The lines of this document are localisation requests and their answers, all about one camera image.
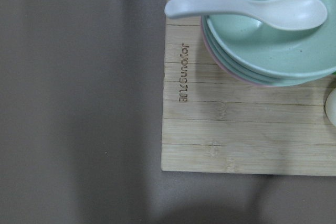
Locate wooden cutting board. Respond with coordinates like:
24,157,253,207
161,17,335,176

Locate stacked green bowls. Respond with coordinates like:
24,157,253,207
202,0,335,86

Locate white ceramic spoon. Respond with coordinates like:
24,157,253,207
164,0,328,31

